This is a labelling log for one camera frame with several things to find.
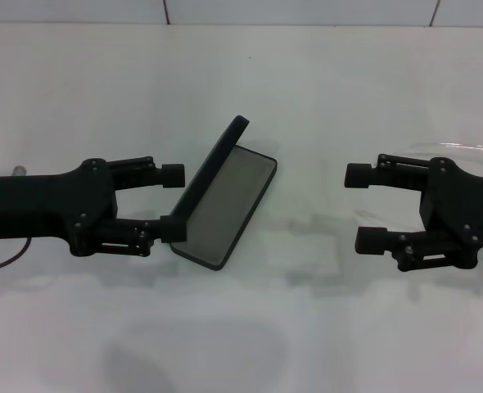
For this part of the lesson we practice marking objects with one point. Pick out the silver left wrist stub plug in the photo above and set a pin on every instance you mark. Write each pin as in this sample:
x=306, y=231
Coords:
x=19, y=169

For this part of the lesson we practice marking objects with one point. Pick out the black glasses case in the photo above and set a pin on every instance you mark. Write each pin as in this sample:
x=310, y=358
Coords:
x=229, y=204

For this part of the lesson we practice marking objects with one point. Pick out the clear plastic glasses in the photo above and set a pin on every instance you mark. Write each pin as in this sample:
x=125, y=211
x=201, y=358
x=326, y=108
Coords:
x=462, y=145

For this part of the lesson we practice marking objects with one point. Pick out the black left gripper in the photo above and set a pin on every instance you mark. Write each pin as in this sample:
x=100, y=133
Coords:
x=41, y=204

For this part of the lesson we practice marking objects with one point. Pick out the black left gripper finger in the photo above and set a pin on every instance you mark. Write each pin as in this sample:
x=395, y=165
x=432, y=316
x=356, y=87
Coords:
x=172, y=176
x=172, y=229

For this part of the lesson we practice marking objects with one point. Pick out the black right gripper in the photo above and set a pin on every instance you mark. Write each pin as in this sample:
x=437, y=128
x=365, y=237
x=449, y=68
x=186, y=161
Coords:
x=462, y=204

